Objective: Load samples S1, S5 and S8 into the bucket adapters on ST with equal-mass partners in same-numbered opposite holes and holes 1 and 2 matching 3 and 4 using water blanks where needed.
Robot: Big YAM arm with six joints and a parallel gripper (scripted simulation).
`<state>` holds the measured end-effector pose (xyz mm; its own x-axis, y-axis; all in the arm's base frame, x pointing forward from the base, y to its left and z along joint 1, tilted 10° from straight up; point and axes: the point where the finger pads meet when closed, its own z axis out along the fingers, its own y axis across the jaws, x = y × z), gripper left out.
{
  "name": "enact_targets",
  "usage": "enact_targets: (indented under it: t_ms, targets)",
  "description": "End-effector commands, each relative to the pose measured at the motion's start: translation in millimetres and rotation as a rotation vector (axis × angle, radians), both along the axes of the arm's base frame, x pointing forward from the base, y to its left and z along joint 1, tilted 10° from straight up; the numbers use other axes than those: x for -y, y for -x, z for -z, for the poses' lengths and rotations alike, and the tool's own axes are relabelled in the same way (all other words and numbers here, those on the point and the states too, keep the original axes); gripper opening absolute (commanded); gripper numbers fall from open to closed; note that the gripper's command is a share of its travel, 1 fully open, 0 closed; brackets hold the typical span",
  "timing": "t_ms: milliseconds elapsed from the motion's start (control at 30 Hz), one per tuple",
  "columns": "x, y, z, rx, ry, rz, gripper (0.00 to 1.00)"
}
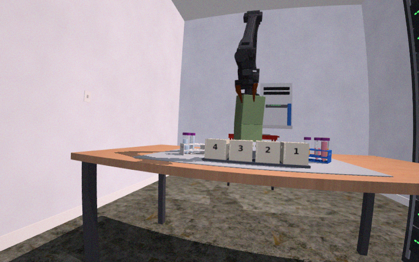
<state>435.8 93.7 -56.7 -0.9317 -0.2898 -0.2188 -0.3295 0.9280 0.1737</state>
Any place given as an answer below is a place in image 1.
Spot beige bucket adapter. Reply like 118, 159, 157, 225
205, 139, 230, 160
229, 140, 254, 162
255, 141, 280, 164
280, 142, 309, 165

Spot tube with pink liquid and purple cap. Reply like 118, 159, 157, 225
314, 138, 321, 156

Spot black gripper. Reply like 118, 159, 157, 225
235, 78, 258, 103

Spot blue tube rack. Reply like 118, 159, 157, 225
309, 148, 332, 164

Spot grey flat mat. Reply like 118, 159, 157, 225
133, 149, 393, 177

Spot white tube rack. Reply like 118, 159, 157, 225
180, 143, 205, 156

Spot pink conical tube with purple cap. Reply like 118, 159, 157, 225
321, 138, 328, 162

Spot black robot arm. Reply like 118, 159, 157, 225
235, 10, 262, 83

